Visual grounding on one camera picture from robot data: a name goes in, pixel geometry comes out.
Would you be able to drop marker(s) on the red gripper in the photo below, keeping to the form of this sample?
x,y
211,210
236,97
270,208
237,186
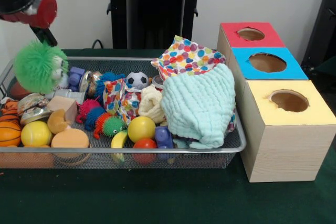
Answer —
x,y
47,11

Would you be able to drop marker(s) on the green spiky toy with eyes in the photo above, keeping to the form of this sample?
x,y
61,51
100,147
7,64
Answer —
x,y
36,66

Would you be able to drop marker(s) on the cream yellow cloth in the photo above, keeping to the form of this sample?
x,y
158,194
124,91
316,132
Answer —
x,y
151,103

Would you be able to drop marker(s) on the large polka dot cloth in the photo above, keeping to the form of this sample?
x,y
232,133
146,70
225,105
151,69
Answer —
x,y
189,56

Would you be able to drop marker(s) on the mint green muslin cloth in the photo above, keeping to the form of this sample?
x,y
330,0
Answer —
x,y
199,103

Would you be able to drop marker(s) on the shallow clear mesh bin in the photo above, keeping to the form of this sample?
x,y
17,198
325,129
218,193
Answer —
x,y
204,159

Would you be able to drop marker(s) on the wooden box with three holes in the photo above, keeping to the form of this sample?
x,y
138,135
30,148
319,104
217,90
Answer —
x,y
288,150

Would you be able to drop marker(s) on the brown toy football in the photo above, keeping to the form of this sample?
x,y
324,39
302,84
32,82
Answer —
x,y
18,91

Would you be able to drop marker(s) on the yellow ball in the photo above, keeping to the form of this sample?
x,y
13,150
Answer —
x,y
36,133

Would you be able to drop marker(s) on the black white soccer ball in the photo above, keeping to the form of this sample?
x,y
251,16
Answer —
x,y
137,79

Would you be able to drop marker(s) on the orange toy basketball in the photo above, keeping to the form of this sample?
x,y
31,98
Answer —
x,y
9,133

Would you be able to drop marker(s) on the purple toy block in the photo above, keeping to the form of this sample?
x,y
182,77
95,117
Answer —
x,y
164,136

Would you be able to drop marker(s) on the black chair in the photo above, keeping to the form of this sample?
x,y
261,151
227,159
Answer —
x,y
325,24

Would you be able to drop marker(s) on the dark green side table cloth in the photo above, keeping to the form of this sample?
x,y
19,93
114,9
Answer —
x,y
328,68

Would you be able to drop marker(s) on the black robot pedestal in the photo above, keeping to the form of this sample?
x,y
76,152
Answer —
x,y
155,11

